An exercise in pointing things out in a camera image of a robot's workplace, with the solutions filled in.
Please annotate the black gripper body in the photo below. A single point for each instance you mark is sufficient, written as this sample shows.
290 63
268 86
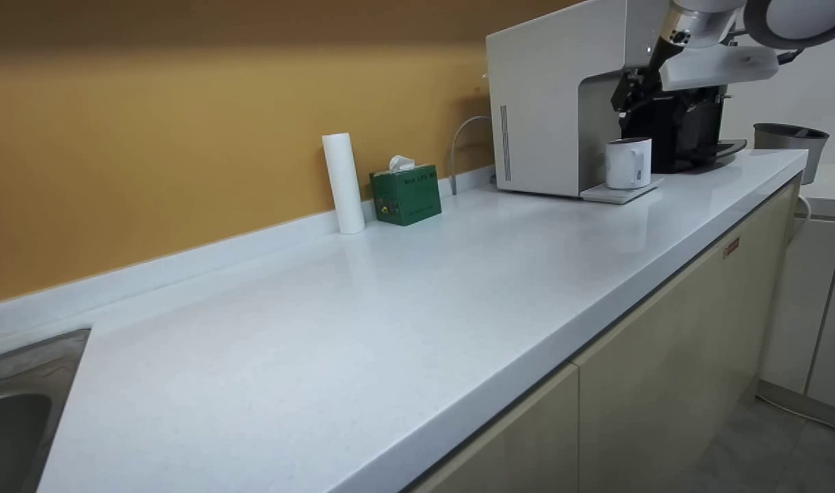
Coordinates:
652 75

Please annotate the white mug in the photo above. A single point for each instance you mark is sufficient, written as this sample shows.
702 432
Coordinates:
624 164

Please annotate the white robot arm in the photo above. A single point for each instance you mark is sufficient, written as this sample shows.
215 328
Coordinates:
717 65

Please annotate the black coffee machine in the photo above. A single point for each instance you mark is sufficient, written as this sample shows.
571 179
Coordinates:
691 137

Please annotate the white coffee machine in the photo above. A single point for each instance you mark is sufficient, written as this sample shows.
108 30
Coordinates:
542 100

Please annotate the grey trash bin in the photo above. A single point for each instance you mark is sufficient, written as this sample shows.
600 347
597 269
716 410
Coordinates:
790 142

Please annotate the white tissue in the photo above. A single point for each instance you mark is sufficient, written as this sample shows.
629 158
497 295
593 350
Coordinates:
401 161

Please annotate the green tissue box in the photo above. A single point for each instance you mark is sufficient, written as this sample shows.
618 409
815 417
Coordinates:
405 194

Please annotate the white side cabinet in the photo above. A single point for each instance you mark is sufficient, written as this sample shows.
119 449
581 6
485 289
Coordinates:
815 302

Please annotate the white paper roll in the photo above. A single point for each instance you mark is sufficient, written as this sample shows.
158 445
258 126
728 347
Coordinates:
342 180

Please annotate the stainless steel sink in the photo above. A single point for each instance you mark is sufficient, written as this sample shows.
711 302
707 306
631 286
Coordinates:
15 410

